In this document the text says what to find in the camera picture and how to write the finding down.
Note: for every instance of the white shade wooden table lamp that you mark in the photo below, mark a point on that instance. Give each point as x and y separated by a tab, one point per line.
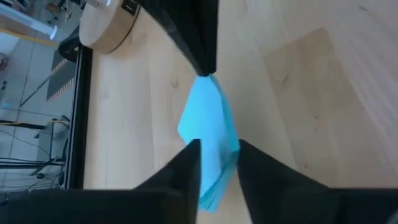
102	28

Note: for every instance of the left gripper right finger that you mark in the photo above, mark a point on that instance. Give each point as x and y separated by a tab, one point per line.
295	202

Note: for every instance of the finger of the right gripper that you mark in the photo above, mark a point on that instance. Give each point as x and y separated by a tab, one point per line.
192	31

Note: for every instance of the blue sticky note pad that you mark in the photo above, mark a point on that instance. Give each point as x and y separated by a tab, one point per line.
205	115

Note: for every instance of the black metal table frame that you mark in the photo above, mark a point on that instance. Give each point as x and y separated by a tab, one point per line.
77	124

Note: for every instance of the black textured floor mat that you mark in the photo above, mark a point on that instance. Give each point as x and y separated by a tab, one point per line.
62	77

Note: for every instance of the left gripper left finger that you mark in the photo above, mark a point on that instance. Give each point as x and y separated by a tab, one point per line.
155	202

